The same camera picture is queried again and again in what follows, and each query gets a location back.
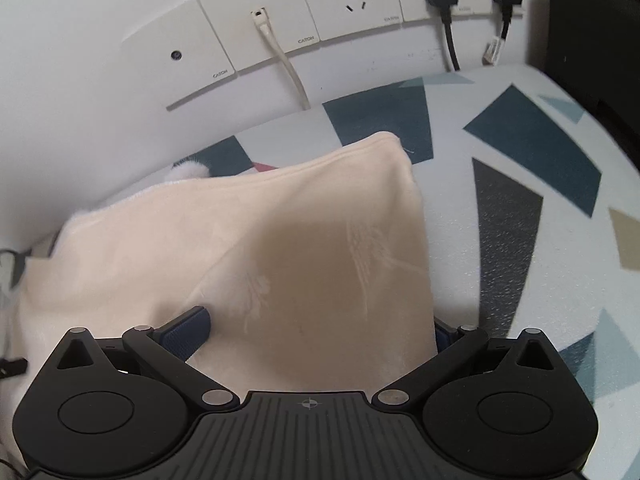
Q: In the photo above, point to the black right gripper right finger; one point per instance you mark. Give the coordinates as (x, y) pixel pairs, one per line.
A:
(455, 347)

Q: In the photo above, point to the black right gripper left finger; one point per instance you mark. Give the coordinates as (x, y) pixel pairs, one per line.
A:
(162, 353)

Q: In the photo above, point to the cream fleece garment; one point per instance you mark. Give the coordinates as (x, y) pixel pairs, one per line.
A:
(315, 276)

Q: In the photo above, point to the geometric patterned bed sheet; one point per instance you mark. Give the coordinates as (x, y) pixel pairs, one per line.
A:
(532, 234)

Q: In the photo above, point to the white wall socket panel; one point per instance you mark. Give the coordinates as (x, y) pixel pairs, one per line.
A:
(202, 42)

